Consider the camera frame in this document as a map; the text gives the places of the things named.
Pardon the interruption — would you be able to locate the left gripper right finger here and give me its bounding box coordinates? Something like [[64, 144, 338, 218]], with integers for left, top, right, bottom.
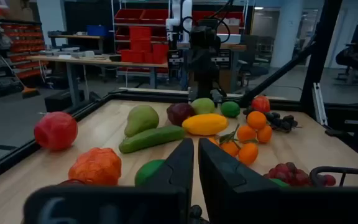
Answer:
[[198, 138, 358, 224]]

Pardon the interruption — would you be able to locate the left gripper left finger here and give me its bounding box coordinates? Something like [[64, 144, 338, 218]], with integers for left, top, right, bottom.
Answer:
[[22, 138, 195, 224]]

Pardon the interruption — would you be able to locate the tangerine bunch with leaves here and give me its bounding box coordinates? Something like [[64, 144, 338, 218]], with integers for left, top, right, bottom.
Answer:
[[208, 124, 260, 166]]

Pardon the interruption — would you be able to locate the red grape bunch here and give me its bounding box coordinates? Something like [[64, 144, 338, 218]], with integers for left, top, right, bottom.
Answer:
[[262, 161, 337, 187]]

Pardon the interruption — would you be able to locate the green cucumber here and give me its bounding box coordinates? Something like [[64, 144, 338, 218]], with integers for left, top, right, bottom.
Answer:
[[118, 124, 186, 154]]

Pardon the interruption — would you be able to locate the green mango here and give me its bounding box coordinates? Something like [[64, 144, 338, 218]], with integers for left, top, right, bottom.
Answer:
[[190, 97, 216, 116]]

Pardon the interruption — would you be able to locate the small green lime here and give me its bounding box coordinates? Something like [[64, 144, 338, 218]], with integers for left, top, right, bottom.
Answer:
[[220, 100, 241, 118]]

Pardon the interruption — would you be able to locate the orange bell pepper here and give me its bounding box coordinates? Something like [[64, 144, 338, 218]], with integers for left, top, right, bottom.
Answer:
[[68, 147, 122, 187]]

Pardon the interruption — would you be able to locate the yellow mango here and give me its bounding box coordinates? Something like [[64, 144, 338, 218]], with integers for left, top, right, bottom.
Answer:
[[181, 113, 229, 137]]

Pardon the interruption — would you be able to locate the orange tangerine bunch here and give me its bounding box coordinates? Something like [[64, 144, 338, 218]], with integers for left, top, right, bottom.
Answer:
[[236, 110, 273, 144]]

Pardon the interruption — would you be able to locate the green pear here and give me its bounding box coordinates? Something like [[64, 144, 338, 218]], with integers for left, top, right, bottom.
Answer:
[[124, 105, 160, 138]]

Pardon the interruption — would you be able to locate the red orange mango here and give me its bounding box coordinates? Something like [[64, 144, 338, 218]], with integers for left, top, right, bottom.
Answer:
[[251, 95, 271, 114]]

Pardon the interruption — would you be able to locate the black grape bunch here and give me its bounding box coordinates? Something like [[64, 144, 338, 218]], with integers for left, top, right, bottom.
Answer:
[[242, 106, 303, 134]]

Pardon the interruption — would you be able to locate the cardboard box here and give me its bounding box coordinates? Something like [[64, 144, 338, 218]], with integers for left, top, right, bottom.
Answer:
[[216, 17, 242, 35]]

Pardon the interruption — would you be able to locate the black office chair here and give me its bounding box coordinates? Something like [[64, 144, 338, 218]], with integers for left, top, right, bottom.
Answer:
[[237, 34, 270, 88]]

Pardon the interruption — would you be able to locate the red plastic bin stack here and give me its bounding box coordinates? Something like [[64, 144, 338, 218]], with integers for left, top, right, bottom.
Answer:
[[129, 26, 152, 52]]

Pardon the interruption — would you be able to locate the white round column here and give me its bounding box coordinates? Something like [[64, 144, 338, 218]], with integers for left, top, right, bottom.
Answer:
[[270, 0, 306, 68]]

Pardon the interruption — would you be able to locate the blue plastic bin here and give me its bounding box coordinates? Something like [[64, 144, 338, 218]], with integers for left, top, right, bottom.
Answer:
[[86, 24, 110, 38]]

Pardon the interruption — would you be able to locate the long wooden work table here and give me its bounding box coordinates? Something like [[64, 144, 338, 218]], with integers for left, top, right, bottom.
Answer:
[[26, 54, 169, 108]]

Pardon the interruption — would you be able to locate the bright red apple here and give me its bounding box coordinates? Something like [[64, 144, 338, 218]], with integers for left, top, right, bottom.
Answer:
[[33, 111, 79, 152]]

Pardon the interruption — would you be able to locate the black box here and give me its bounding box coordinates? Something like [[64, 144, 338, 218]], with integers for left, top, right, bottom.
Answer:
[[44, 90, 86, 113]]

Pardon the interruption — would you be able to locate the broom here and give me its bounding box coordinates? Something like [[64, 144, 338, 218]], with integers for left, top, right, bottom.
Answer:
[[0, 29, 40, 100]]

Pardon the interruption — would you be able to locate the shelf with small parts bins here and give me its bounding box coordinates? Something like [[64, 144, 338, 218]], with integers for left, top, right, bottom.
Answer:
[[0, 17, 48, 102]]

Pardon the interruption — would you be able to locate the black wire basket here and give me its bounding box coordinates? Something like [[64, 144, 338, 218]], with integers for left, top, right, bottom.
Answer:
[[309, 166, 358, 188]]

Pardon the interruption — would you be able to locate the silver aluminium bracket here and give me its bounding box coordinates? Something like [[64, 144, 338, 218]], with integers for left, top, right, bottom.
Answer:
[[311, 82, 329, 127]]

